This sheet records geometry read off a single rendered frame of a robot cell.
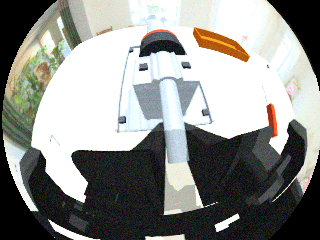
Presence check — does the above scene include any orange rectangular tray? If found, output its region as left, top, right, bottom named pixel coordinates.
left=193, top=28, right=251, bottom=63

